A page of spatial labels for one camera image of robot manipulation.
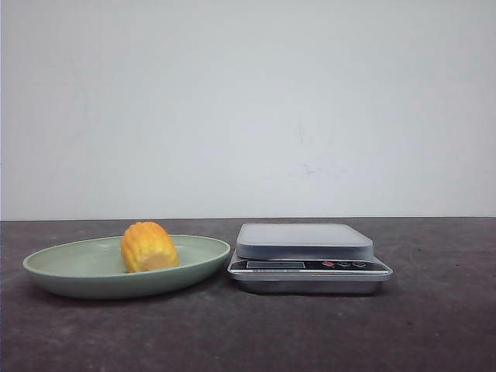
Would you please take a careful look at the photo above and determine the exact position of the silver digital kitchen scale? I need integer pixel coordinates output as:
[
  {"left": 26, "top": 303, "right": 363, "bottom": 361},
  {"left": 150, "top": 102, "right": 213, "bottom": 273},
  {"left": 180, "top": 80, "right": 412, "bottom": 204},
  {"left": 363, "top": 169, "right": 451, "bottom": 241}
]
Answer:
[{"left": 227, "top": 222, "right": 393, "bottom": 295}]

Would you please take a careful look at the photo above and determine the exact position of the green oval plate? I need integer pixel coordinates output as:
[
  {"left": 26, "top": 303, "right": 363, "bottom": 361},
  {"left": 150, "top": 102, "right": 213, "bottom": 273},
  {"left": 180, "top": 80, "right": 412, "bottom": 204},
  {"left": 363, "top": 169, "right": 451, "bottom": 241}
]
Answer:
[{"left": 22, "top": 234, "right": 231, "bottom": 300}]

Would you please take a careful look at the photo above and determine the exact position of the yellow corn cob piece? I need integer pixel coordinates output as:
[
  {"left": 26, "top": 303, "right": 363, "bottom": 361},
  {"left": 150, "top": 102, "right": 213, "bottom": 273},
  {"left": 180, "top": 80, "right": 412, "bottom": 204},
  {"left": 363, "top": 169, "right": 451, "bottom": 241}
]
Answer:
[{"left": 120, "top": 221, "right": 179, "bottom": 273}]

